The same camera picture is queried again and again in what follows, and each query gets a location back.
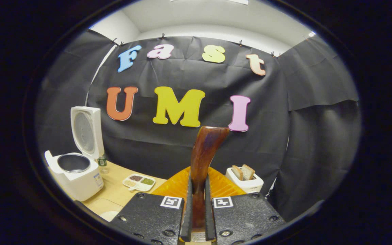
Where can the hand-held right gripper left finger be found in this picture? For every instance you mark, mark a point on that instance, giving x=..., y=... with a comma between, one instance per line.
x=187, y=217

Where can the black backdrop cloth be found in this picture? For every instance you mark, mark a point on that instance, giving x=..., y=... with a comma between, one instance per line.
x=182, y=146

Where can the white toaster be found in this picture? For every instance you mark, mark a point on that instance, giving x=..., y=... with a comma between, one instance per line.
x=250, y=186

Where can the toast slice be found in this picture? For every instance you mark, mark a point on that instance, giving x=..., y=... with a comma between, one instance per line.
x=237, y=173
x=248, y=172

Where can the clear plastic bottle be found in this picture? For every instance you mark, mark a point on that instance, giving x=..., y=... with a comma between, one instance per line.
x=102, y=163

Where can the white rice cooker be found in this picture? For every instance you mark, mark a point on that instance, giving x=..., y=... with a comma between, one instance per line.
x=80, y=187

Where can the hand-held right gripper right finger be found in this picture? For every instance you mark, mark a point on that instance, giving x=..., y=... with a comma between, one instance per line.
x=209, y=217

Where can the long ceiling light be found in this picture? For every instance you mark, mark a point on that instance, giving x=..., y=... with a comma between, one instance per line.
x=209, y=1

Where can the white divided seasoning tray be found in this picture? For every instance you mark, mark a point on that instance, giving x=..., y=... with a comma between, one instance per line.
x=138, y=186

